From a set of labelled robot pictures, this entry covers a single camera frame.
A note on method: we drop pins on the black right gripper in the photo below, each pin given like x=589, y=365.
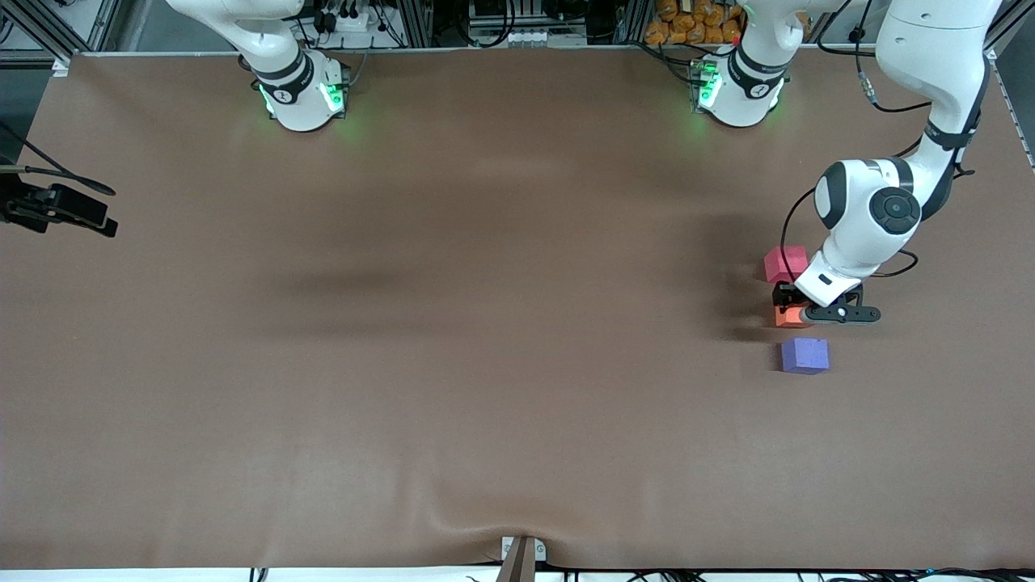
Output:
x=23, y=205

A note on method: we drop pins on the orange foam block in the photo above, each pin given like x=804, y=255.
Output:
x=788, y=318

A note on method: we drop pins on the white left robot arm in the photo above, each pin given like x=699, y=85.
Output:
x=930, y=48

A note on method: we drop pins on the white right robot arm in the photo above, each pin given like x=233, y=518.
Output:
x=299, y=89

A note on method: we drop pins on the red foam block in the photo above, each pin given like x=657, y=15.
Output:
x=780, y=263

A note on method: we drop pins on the purple foam block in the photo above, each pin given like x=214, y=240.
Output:
x=804, y=354

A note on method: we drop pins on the brown table mat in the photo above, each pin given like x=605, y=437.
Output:
x=517, y=323

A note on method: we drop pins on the pile of orange objects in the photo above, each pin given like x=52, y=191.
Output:
x=687, y=28

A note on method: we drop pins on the white power strip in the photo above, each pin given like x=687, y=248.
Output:
x=352, y=23

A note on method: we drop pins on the table edge clamp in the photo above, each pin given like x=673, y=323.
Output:
x=521, y=562

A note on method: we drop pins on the aluminium corner frame rail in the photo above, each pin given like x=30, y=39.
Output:
x=1011, y=97
x=61, y=63

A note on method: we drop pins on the aluminium frame post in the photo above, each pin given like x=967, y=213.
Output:
x=414, y=20
x=633, y=20

